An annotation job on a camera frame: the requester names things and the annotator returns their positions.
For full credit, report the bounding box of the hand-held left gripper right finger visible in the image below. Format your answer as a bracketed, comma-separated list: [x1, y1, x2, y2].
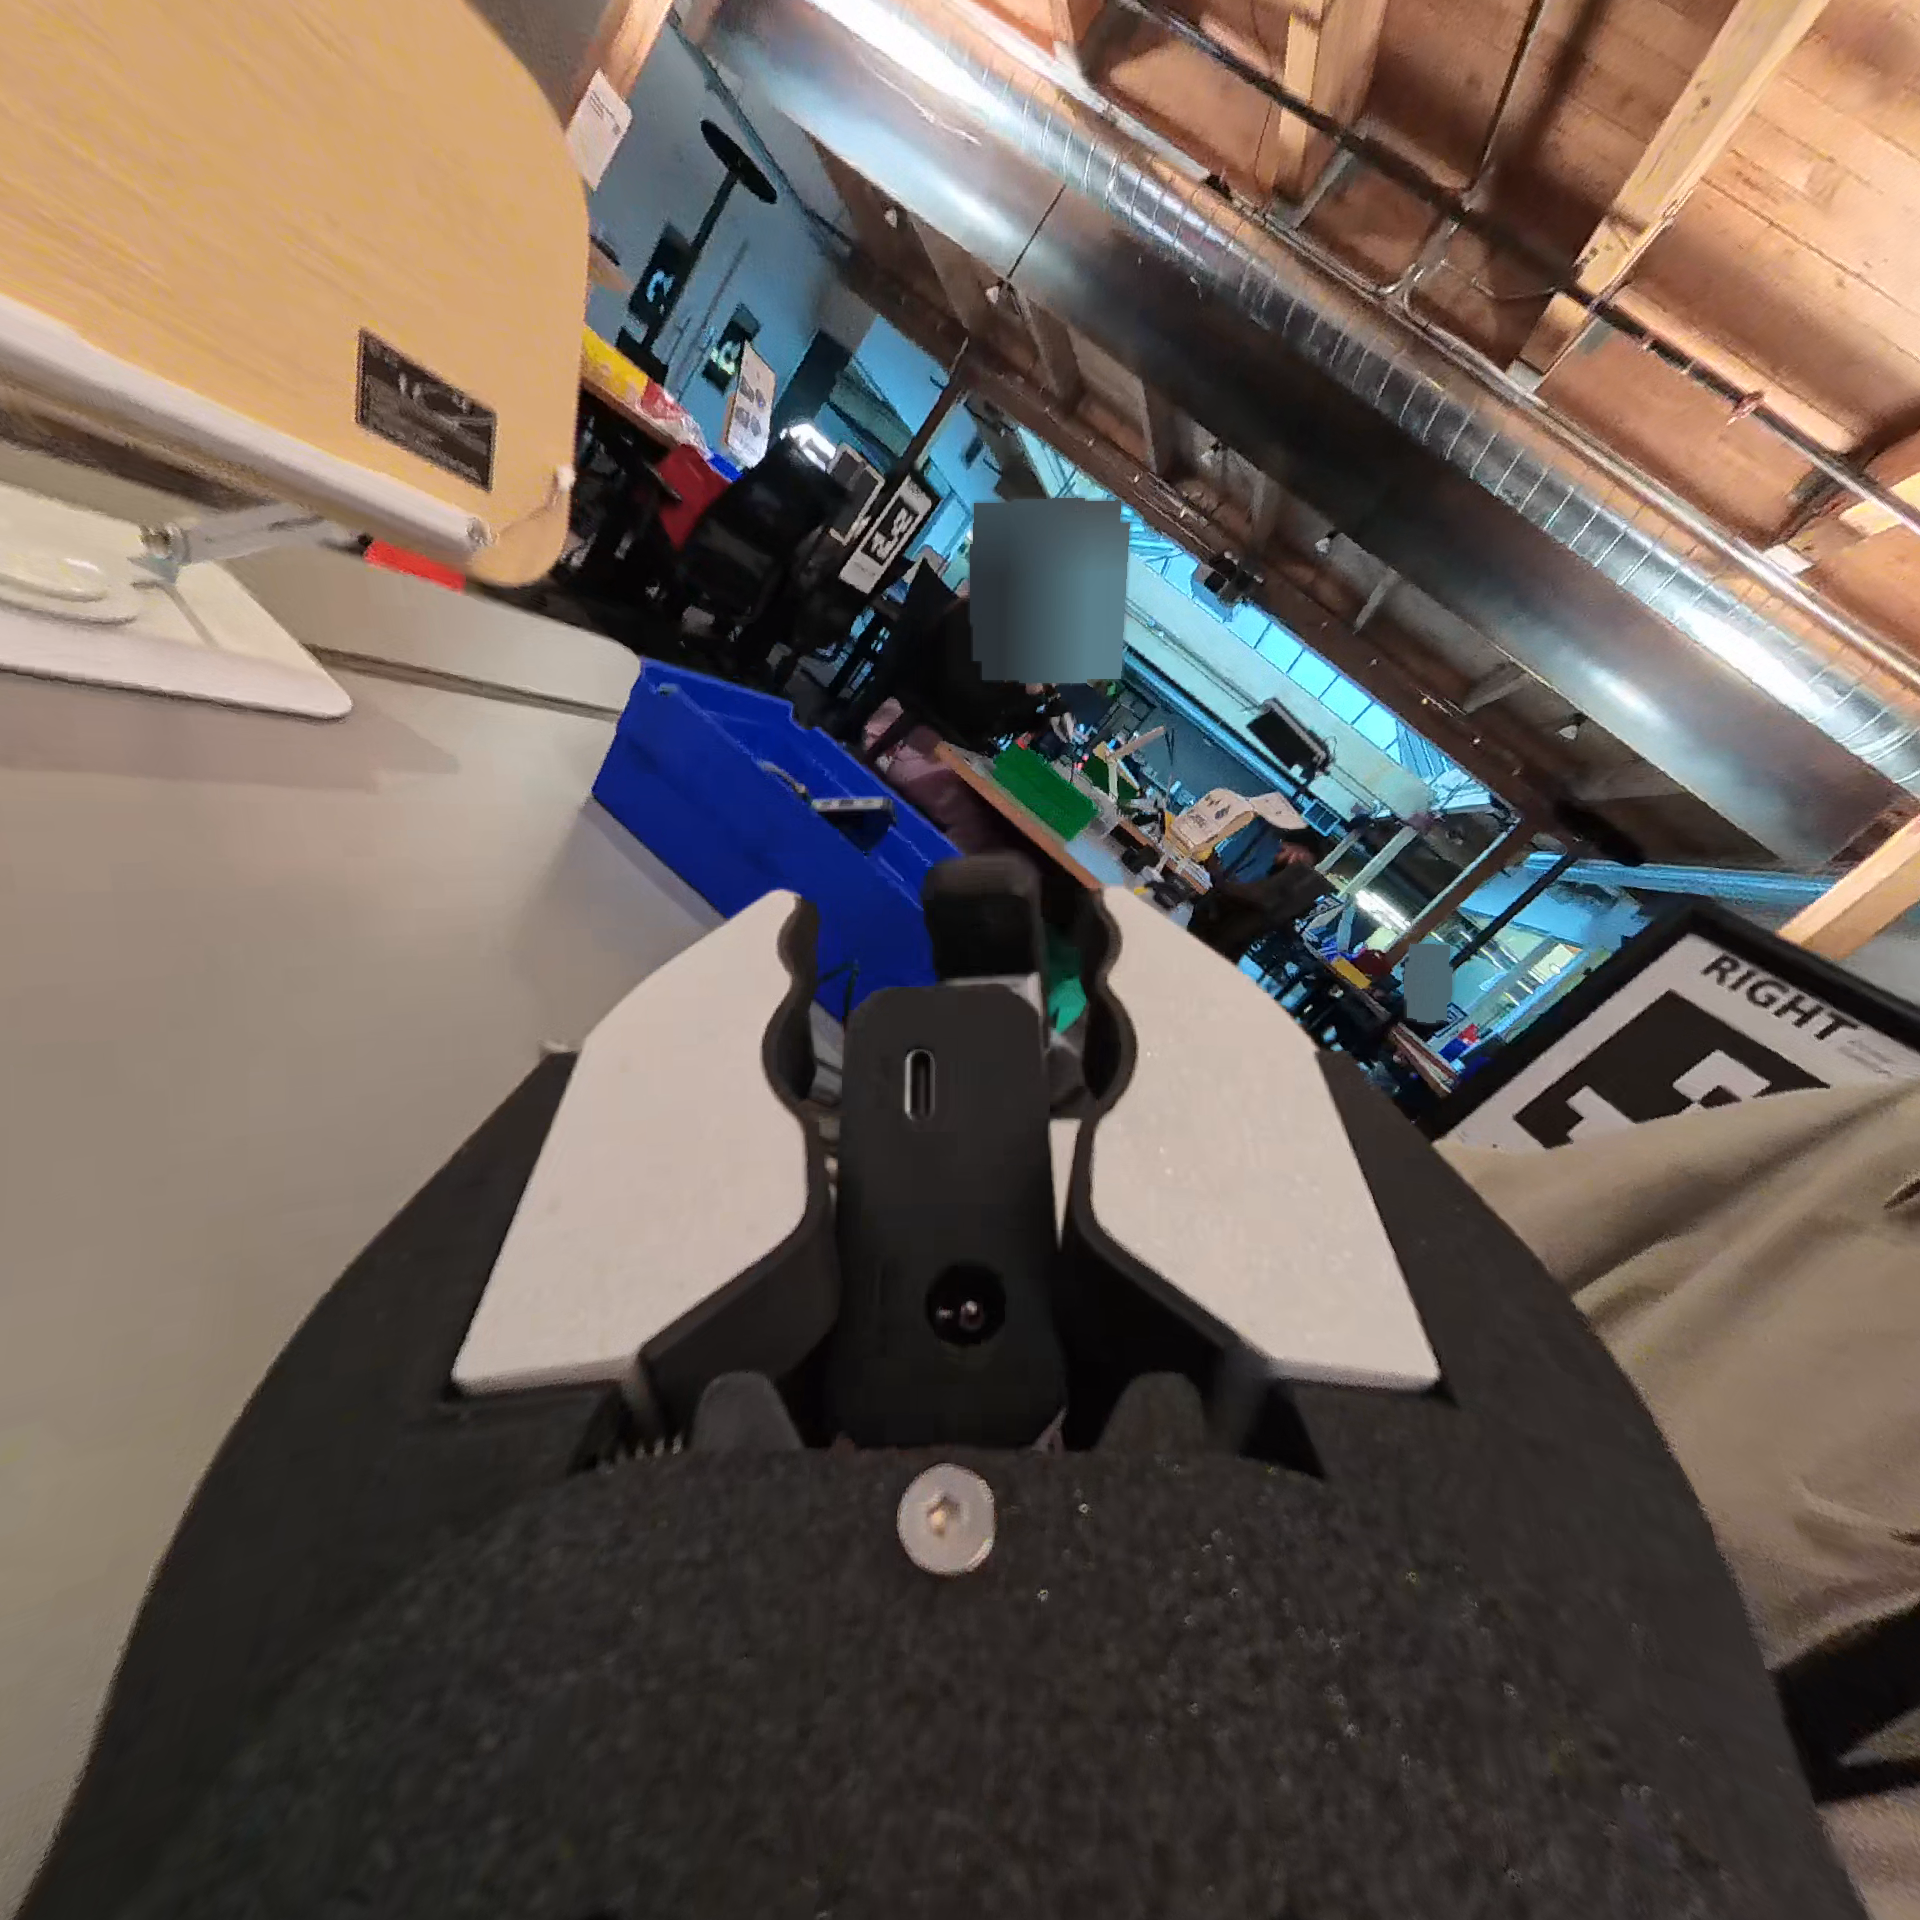
[1063, 884, 1441, 1390]

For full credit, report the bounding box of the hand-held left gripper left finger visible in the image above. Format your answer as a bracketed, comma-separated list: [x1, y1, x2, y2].
[449, 886, 838, 1396]

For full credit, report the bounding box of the dark grey usb adapter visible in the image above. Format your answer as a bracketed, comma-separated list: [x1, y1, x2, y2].
[829, 853, 1069, 1454]

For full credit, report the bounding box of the blue plastic bin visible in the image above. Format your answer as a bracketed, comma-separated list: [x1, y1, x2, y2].
[591, 660, 962, 1038]

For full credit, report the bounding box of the black framed marker sign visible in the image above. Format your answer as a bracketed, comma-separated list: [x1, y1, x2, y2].
[837, 471, 940, 594]
[1416, 900, 1920, 1157]

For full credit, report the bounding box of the green tray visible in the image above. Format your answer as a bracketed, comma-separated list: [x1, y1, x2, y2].
[990, 745, 1098, 841]

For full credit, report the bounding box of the black office chair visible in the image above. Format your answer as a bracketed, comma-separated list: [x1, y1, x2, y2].
[673, 435, 840, 677]

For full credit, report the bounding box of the long wooden table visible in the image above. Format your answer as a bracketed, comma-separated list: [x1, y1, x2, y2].
[575, 367, 705, 452]

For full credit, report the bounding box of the black disc pole stand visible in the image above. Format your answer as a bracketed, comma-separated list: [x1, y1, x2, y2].
[652, 118, 777, 354]

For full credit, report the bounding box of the white paper notice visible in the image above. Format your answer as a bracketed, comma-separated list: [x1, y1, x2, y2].
[564, 71, 640, 170]

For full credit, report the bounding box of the wooden book stand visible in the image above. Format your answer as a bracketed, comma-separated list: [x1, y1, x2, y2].
[0, 0, 593, 724]

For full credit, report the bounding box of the silver spiral air duct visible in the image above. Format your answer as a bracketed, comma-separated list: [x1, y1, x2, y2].
[704, 0, 1920, 782]

